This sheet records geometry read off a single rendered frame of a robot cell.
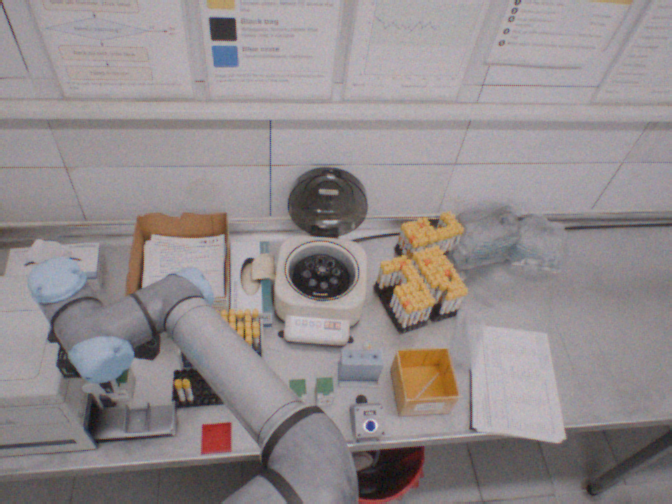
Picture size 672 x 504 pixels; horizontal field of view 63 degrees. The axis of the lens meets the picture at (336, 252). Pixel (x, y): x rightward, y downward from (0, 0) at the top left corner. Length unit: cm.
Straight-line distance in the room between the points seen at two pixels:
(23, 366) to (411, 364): 87
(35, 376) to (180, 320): 42
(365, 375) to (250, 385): 71
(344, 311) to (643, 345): 86
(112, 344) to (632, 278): 154
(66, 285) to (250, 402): 33
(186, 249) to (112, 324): 75
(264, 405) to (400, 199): 107
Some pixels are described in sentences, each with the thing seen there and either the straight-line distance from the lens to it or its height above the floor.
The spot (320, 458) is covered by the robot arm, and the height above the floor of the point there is 155.
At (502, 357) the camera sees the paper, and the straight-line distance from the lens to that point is 154.
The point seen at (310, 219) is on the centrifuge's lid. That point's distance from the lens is 155.
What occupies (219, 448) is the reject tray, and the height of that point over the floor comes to 88.
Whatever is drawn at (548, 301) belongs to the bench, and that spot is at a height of 87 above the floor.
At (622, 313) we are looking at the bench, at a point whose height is 88.
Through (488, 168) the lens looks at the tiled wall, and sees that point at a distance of 166.
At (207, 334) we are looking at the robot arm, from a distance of 78.
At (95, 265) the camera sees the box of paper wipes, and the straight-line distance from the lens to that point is 159.
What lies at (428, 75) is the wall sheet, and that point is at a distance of 138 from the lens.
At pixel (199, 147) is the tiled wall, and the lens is 146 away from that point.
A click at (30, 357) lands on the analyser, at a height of 117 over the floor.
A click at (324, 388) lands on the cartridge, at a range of 133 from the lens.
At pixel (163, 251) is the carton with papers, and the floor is 94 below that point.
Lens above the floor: 215
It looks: 51 degrees down
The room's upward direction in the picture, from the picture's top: 9 degrees clockwise
